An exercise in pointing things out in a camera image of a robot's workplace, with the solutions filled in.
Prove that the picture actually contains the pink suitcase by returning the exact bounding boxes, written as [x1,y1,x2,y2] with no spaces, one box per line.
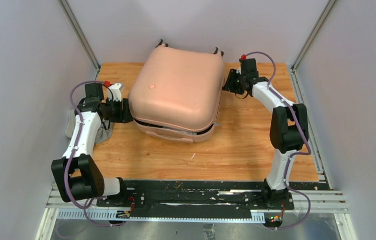
[128,40,225,143]

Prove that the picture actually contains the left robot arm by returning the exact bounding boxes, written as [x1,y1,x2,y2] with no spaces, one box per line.
[51,81,133,207]

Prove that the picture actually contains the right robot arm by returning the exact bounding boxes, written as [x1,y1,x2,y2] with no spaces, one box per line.
[223,55,308,209]

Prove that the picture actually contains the grey cloth garment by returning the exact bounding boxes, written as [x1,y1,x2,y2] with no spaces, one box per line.
[64,109,114,147]

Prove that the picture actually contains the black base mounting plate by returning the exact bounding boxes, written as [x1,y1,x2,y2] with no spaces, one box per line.
[97,180,294,220]

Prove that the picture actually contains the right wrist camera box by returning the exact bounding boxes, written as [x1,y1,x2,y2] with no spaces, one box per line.
[236,66,242,76]

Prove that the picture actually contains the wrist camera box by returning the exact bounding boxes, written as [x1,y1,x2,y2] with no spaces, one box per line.
[236,66,242,76]
[107,82,125,102]

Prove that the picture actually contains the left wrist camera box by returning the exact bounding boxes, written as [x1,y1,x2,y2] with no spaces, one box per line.
[107,82,125,102]

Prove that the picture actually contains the aluminium frame rails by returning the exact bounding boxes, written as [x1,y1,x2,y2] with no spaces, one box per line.
[36,187,357,240]

